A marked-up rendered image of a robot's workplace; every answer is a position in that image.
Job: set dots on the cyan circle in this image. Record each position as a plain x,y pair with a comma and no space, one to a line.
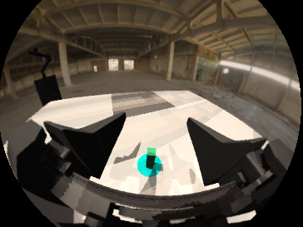
142,166

